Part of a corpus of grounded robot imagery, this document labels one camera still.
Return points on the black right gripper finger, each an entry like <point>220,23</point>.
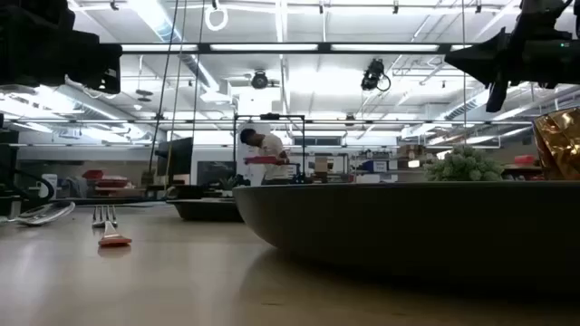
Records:
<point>497,97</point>

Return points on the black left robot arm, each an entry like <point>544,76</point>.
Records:
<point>31,13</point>

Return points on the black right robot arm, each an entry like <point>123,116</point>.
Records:
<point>544,16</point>

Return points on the dark grey tray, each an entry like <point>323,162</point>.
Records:
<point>204,210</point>

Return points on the red tray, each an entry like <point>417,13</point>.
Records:
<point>260,160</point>

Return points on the small red box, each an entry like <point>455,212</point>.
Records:
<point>524,160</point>

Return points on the green broccoli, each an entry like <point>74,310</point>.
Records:
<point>462,165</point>

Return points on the shiny gold foil bag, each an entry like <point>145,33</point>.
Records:
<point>559,145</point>

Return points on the stacked red bins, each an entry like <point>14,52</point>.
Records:
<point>106,180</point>

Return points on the large dark bowl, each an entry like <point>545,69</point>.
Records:
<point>408,226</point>

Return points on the black computer monitor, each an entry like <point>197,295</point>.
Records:
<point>176,158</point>

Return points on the person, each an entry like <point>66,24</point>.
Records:
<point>272,154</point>

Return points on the round black overhead camera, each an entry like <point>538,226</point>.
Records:
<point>259,80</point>

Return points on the black frame crossbar with lights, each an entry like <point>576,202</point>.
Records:
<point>272,47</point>

